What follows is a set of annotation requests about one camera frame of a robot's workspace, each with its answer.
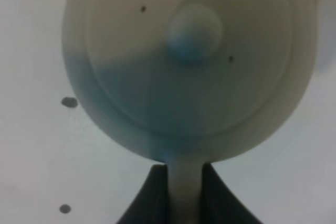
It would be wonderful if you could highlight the beige ceramic teapot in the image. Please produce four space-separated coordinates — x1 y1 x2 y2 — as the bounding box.
62 0 317 223

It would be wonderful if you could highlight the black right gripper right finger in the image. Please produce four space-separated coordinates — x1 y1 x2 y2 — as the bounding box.
201 163 261 224

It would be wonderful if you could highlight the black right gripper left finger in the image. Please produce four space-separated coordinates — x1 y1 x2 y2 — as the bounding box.
118 165 170 224

